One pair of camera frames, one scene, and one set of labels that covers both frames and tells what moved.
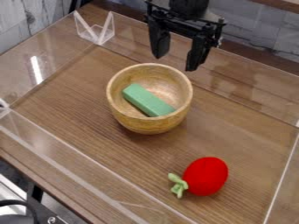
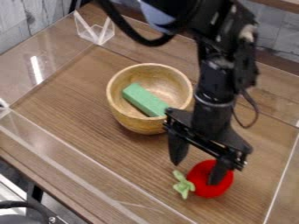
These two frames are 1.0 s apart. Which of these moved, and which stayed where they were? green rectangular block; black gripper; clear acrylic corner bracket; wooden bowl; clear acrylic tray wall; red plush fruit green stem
Moved: red plush fruit green stem; black gripper
Stayed: wooden bowl; green rectangular block; clear acrylic corner bracket; clear acrylic tray wall
